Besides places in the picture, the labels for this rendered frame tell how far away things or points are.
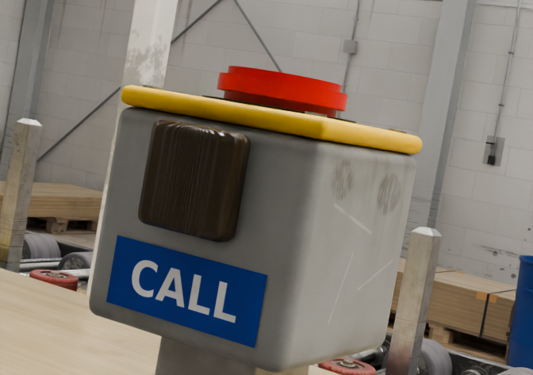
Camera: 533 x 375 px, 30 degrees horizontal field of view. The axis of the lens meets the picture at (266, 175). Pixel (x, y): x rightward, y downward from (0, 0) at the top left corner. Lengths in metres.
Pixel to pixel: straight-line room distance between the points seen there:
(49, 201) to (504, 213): 3.63
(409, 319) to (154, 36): 0.57
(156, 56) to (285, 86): 1.27
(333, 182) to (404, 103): 7.81
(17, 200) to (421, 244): 0.79
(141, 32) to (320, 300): 1.30
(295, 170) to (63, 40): 9.89
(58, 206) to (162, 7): 6.93
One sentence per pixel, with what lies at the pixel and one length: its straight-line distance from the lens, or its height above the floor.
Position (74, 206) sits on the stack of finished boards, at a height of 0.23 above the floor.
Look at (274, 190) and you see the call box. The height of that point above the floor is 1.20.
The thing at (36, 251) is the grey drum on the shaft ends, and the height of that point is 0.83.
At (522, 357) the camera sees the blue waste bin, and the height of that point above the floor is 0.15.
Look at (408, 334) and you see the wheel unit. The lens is 1.45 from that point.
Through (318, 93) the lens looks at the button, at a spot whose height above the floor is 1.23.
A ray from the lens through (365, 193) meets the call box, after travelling 0.29.
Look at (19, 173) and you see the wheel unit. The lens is 1.87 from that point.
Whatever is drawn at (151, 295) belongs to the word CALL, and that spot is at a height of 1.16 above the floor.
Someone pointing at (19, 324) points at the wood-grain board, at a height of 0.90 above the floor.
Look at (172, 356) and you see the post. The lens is 0.31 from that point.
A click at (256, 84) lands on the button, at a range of 0.29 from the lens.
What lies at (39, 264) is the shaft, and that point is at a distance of 2.33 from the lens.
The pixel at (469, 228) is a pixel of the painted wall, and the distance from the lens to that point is 7.83.
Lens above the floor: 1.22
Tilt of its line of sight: 3 degrees down
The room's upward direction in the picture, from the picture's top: 10 degrees clockwise
